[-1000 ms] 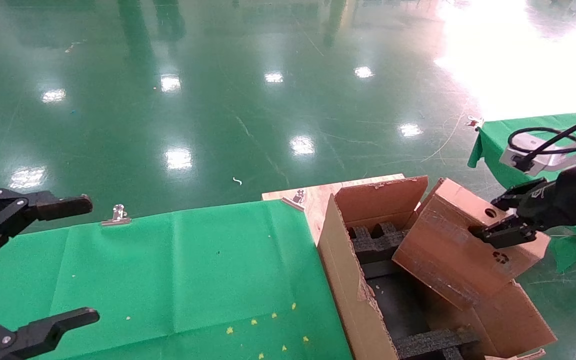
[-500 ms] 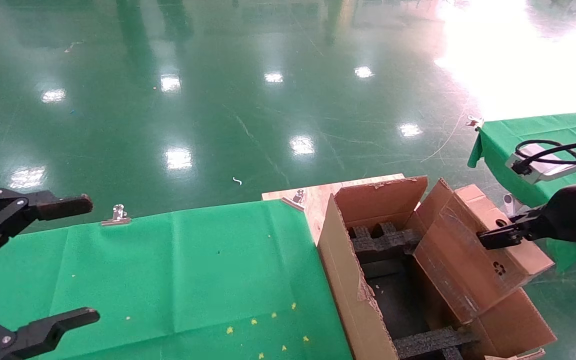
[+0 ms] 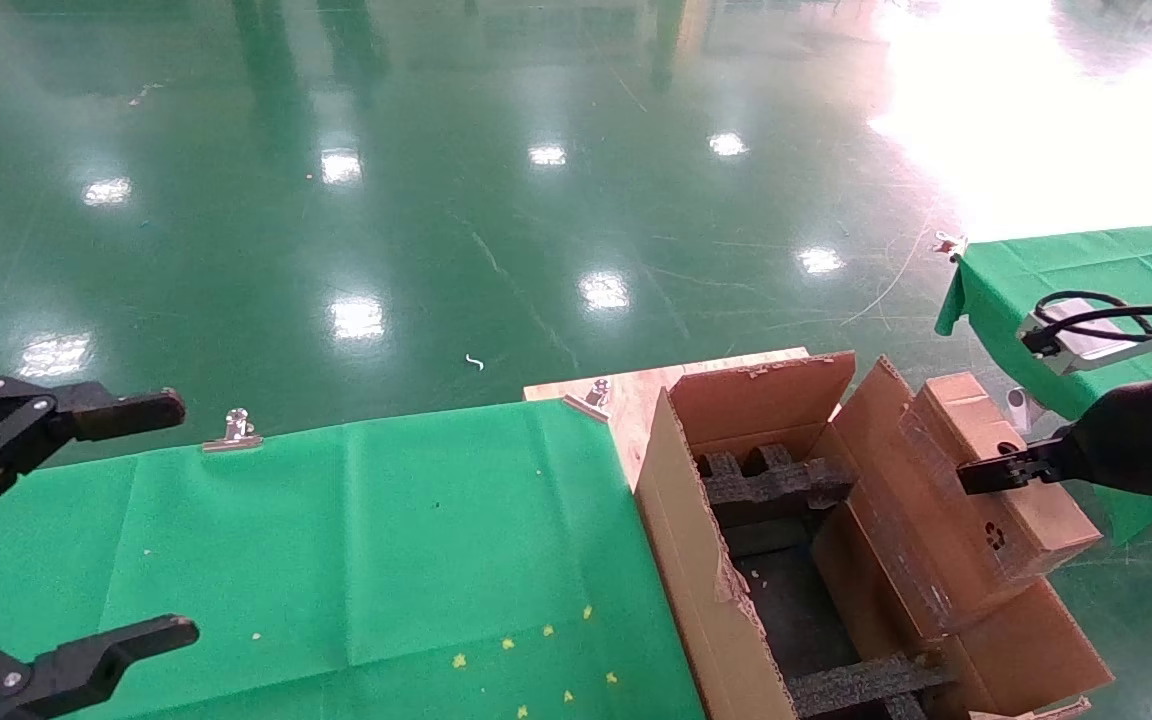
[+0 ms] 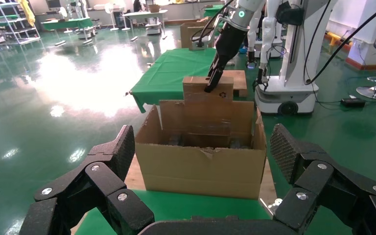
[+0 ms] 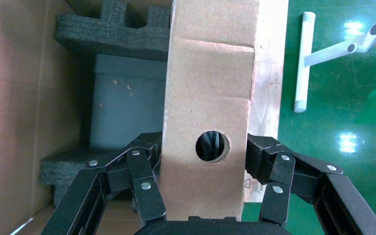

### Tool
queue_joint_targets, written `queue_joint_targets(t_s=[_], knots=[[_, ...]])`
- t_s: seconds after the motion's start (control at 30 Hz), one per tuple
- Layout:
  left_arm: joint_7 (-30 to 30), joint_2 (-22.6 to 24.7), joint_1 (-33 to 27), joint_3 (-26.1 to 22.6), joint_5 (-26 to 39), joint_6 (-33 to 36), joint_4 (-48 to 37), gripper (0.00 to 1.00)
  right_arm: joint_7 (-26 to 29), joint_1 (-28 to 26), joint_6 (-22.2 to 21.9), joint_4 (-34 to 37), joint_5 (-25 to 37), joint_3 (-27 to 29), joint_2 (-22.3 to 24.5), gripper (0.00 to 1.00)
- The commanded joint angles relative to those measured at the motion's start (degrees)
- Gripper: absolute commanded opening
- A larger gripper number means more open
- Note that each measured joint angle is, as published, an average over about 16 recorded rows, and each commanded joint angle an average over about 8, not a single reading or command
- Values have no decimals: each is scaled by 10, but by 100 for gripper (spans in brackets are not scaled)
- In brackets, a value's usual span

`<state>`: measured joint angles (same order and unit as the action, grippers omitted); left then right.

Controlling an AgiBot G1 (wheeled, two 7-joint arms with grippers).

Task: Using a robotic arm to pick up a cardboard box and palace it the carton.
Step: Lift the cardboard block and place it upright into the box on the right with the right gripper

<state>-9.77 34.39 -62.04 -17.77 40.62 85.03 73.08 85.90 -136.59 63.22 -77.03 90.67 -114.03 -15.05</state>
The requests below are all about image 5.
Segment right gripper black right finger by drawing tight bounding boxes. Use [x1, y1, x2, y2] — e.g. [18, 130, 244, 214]
[245, 133, 376, 235]

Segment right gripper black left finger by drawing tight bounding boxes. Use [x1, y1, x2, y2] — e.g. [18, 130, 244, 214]
[42, 131, 167, 235]

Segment small cardboard box with hole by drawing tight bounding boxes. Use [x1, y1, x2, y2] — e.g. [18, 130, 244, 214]
[159, 0, 260, 223]

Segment large open cardboard carton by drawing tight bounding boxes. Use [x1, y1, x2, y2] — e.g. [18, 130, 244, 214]
[0, 0, 289, 235]

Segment dark grey foam insert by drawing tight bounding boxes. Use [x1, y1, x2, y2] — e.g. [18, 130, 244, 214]
[54, 0, 172, 62]
[39, 147, 137, 208]

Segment grey flat panel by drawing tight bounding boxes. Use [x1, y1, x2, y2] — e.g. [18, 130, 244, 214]
[89, 53, 168, 150]

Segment white tubular table frame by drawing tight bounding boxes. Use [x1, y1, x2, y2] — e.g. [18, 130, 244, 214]
[293, 11, 376, 114]

